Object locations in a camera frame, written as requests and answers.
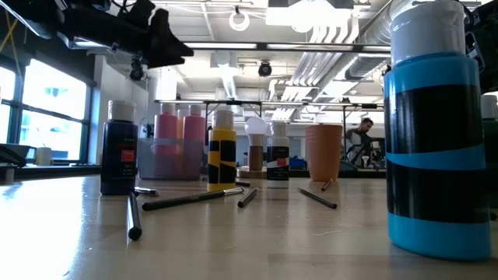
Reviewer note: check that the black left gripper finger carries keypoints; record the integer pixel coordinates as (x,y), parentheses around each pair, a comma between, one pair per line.
(163,31)
(167,56)

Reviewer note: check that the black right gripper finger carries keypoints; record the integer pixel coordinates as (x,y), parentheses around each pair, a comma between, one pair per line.
(488,46)

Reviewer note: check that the large pink paint bottle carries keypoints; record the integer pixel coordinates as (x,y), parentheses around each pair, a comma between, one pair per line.
(166,128)
(193,128)

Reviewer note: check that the small yellow paint bottle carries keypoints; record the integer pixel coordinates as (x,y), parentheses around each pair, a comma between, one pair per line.
(221,155)

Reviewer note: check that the small purple paint bottle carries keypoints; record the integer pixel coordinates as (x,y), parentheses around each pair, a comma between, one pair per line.
(118,163)

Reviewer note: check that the small white paint bottle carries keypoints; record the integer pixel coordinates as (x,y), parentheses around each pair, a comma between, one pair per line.
(278,163)

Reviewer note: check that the orange cup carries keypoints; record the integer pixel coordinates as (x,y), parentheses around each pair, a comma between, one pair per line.
(323,155)

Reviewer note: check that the black paintbrush gold ferrule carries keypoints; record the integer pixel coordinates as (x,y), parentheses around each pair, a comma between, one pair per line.
(317,198)
(327,185)

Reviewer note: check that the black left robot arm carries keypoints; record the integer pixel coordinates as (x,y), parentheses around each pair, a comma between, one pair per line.
(58,19)

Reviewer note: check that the small light blue paint bottle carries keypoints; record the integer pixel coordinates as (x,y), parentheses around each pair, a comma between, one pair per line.
(435,116)

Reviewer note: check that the black round ceiling fixture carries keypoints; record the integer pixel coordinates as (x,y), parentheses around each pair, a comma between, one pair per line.
(264,69)
(136,70)

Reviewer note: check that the black overhead beam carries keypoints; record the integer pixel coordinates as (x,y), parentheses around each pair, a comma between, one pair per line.
(272,46)

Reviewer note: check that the grey plastic bin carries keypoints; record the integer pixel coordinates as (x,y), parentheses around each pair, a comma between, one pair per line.
(146,163)

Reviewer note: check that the white bulb brass lamp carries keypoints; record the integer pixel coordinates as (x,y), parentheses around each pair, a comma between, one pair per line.
(254,128)

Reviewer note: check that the black paintbrush silver ferrule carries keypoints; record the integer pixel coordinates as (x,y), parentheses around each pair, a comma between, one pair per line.
(148,191)
(134,221)
(243,184)
(247,198)
(183,200)

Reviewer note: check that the white ceiling light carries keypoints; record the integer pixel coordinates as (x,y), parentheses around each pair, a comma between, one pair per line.
(307,17)

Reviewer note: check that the white mug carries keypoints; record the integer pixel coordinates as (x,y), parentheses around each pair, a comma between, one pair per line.
(43,156)

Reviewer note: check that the person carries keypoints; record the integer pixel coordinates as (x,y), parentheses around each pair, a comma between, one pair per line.
(360,140)

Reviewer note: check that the blue crate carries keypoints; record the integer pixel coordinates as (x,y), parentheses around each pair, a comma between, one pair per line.
(297,163)

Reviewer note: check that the silver ventilation duct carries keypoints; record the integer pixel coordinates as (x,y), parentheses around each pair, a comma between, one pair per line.
(369,35)

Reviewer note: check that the black window frame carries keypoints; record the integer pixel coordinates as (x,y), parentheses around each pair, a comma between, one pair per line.
(17,105)

